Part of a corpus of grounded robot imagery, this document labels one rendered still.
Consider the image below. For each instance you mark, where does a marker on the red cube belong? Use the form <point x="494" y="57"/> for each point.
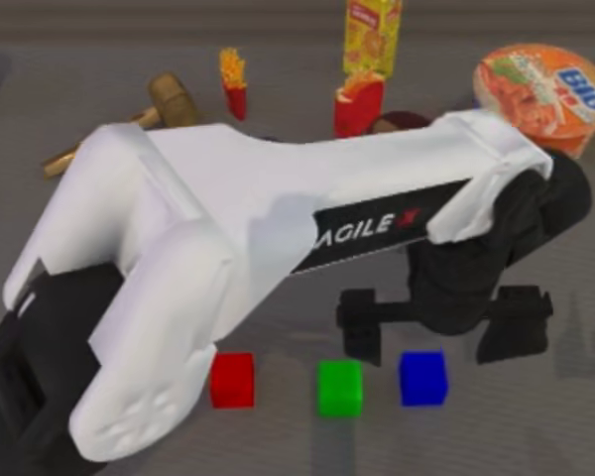
<point x="232" y="380"/>

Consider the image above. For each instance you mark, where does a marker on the green cube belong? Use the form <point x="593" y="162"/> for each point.
<point x="339" y="389"/>

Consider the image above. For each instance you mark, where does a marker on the orange instant noodle cup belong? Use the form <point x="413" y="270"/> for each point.
<point x="545" y="94"/>

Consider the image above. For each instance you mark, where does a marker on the small red fries box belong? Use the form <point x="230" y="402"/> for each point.
<point x="235" y="91"/>

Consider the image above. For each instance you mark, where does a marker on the large red fries box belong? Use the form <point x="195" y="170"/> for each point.
<point x="355" y="109"/>

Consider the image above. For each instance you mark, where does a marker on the blue cube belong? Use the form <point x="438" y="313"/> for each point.
<point x="423" y="379"/>

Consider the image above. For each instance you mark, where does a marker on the dark brown round object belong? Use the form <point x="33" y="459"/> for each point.
<point x="399" y="121"/>

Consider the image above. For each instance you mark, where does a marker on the wooden mallet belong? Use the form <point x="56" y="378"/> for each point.
<point x="171" y="101"/>

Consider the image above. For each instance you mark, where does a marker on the yellow snack carton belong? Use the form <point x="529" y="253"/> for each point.
<point x="372" y="39"/>

